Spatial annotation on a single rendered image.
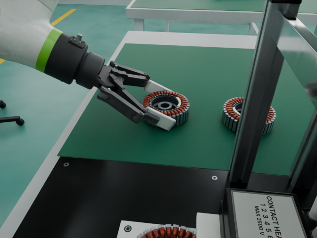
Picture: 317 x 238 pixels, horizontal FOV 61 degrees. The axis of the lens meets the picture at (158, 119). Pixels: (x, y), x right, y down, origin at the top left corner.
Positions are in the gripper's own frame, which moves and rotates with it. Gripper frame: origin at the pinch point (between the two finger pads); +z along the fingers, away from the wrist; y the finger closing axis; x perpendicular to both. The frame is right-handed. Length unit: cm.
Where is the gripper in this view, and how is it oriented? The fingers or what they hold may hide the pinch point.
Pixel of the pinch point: (164, 106)
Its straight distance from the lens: 62.7
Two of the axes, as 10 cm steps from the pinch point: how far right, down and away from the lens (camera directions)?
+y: 0.1, -5.9, 8.1
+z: 8.7, 4.1, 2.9
